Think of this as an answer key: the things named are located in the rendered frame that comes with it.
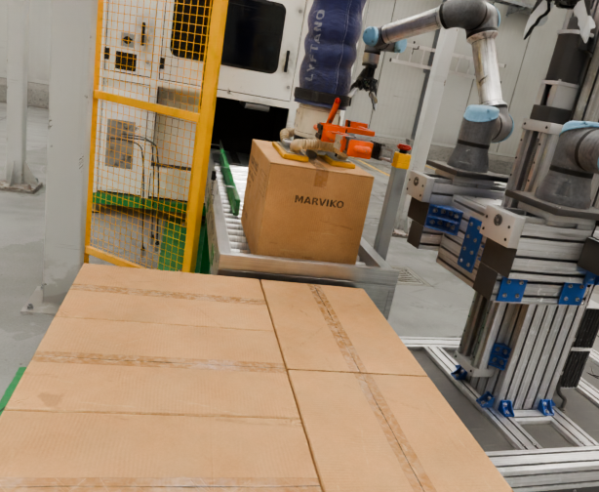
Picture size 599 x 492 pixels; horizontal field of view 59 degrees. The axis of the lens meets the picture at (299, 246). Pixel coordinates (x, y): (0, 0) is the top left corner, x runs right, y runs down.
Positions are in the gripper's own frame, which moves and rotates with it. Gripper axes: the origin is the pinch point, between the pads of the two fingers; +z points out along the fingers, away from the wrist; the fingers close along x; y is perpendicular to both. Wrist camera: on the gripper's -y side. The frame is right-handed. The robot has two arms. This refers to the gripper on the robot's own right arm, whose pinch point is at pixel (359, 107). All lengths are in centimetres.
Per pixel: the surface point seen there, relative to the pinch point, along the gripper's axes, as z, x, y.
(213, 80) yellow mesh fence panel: -1, -68, -10
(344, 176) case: 23, -18, 58
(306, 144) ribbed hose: 15, -33, 50
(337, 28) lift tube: -28, -27, 41
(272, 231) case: 48, -42, 58
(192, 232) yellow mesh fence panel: 73, -69, -10
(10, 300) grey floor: 117, -152, -9
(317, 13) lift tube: -32, -34, 35
